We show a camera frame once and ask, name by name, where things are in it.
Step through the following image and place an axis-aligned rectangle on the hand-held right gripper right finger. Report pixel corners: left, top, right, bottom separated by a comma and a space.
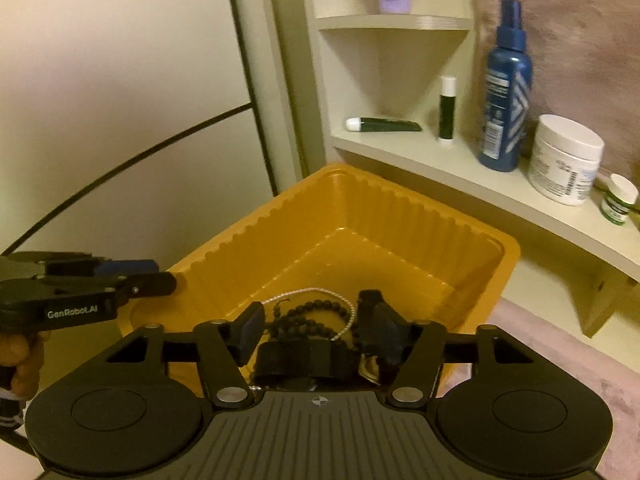
359, 290, 533, 408

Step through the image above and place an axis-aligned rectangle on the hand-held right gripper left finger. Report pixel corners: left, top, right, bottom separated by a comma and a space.
105, 302, 265, 408

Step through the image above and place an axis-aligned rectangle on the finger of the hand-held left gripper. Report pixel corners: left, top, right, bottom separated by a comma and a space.
7, 251, 157, 277
114, 271, 177, 307

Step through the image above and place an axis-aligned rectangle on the black band bracelet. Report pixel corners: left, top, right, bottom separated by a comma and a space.
252, 337, 360, 389

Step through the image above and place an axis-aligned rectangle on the white pearl necklace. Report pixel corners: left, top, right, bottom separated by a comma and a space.
262, 287, 356, 342

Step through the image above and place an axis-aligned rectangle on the orange plastic tray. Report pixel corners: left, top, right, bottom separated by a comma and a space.
117, 162, 521, 402

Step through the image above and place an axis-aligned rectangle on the person's left hand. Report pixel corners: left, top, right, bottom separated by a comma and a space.
0, 332, 49, 402

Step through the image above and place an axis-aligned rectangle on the cream corner shelf unit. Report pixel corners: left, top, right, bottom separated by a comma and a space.
270, 0, 640, 338

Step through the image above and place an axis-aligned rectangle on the dark green tube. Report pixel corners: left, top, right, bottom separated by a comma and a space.
346, 117, 424, 133

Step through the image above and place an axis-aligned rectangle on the white cream jar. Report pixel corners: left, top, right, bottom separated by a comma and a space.
527, 114, 605, 206

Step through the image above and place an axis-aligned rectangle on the blue spray bottle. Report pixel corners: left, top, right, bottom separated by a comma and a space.
477, 0, 534, 173

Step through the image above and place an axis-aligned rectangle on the small green white jar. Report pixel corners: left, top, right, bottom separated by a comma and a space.
600, 173, 640, 225

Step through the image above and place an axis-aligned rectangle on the pink hanging towel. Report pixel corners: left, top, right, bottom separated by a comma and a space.
472, 0, 640, 201

